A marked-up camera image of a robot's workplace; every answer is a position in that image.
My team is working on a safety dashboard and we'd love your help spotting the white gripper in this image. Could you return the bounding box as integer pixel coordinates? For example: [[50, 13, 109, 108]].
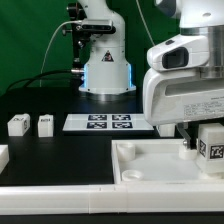
[[143, 69, 224, 149]]

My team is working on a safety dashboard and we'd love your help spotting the white square table top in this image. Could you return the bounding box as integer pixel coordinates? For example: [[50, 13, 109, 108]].
[[111, 139, 224, 184]]

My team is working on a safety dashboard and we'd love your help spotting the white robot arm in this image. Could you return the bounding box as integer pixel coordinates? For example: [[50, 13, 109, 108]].
[[78, 0, 224, 126]]

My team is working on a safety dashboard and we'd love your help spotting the white left fence piece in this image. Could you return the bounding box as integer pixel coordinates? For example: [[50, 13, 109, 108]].
[[0, 145, 9, 174]]

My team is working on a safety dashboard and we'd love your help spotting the white marker base plate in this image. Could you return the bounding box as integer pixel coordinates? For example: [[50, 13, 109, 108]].
[[63, 114, 153, 132]]

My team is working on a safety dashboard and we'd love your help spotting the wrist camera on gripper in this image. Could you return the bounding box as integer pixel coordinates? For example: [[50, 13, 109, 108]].
[[147, 35, 210, 72]]

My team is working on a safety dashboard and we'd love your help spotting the white front fence rail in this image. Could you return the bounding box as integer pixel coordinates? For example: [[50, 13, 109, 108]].
[[0, 183, 224, 215]]

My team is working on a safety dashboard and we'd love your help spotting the grey camera on mount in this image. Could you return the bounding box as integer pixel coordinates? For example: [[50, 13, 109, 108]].
[[76, 19, 116, 34]]

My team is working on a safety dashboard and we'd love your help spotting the white cable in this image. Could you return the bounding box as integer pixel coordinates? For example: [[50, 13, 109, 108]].
[[39, 19, 83, 88]]

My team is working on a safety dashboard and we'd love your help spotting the black cable bundle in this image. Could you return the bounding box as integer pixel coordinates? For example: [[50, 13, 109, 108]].
[[5, 68, 84, 94]]

